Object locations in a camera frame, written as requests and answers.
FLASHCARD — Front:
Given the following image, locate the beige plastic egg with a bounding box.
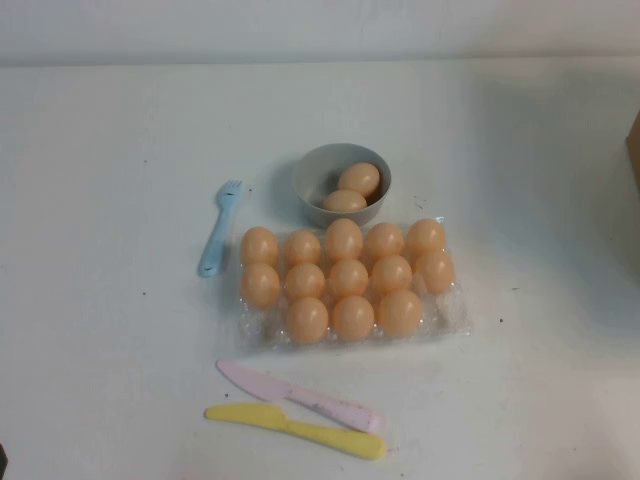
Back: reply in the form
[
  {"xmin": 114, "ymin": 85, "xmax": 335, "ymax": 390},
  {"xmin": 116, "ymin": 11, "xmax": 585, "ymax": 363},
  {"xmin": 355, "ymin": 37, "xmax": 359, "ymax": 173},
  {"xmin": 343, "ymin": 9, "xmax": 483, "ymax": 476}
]
[
  {"xmin": 328, "ymin": 258, "xmax": 370, "ymax": 300},
  {"xmin": 377, "ymin": 289, "xmax": 424, "ymax": 338},
  {"xmin": 371, "ymin": 255, "xmax": 414, "ymax": 296},
  {"xmin": 283, "ymin": 230, "xmax": 323, "ymax": 268},
  {"xmin": 325, "ymin": 218, "xmax": 364, "ymax": 262},
  {"xmin": 240, "ymin": 263, "xmax": 281, "ymax": 308},
  {"xmin": 338, "ymin": 162, "xmax": 381, "ymax": 198},
  {"xmin": 405, "ymin": 217, "xmax": 447, "ymax": 257},
  {"xmin": 286, "ymin": 296, "xmax": 330, "ymax": 345},
  {"xmin": 284, "ymin": 262, "xmax": 326, "ymax": 301},
  {"xmin": 322, "ymin": 189, "xmax": 369, "ymax": 213},
  {"xmin": 365, "ymin": 222, "xmax": 405, "ymax": 261},
  {"xmin": 332, "ymin": 295, "xmax": 376, "ymax": 343},
  {"xmin": 414, "ymin": 249, "xmax": 457, "ymax": 295},
  {"xmin": 240, "ymin": 226, "xmax": 280, "ymax": 267}
]

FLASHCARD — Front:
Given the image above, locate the clear plastic egg tray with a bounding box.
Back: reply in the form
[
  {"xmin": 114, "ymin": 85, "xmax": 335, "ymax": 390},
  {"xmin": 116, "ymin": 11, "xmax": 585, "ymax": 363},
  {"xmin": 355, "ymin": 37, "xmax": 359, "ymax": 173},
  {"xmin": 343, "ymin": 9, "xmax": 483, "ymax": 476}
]
[{"xmin": 234, "ymin": 214, "xmax": 475, "ymax": 357}]

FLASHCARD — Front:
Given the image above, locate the brown cardboard box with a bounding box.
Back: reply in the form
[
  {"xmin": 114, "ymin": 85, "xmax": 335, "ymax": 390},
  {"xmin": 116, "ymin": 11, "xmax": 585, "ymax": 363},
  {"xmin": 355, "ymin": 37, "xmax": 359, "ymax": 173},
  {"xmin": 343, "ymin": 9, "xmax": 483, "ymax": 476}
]
[{"xmin": 624, "ymin": 107, "xmax": 640, "ymax": 196}]

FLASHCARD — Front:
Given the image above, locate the grey round bowl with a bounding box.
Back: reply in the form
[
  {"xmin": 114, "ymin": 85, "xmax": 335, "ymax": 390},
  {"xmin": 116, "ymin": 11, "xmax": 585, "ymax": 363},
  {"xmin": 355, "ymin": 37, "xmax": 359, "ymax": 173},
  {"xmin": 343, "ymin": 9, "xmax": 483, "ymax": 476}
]
[{"xmin": 292, "ymin": 143, "xmax": 394, "ymax": 230}]

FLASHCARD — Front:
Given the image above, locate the light blue plastic fork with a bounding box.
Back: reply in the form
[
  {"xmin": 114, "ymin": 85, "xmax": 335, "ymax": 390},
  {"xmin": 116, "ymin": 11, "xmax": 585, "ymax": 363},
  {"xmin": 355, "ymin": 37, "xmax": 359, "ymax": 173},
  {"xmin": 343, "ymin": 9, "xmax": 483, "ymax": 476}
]
[{"xmin": 197, "ymin": 179, "xmax": 244, "ymax": 279}]

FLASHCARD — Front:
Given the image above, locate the pink plastic knife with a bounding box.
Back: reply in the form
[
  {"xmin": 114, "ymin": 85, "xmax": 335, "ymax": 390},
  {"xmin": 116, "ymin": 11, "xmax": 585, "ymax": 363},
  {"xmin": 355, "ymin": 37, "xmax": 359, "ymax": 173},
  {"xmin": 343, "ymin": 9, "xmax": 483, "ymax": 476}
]
[{"xmin": 215, "ymin": 358, "xmax": 384, "ymax": 434}]

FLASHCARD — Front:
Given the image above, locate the yellow plastic knife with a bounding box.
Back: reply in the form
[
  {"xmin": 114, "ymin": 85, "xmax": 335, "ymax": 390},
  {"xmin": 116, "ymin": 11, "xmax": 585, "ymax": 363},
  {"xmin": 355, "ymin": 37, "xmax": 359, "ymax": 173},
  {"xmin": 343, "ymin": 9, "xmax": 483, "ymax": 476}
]
[{"xmin": 204, "ymin": 402, "xmax": 388, "ymax": 461}]

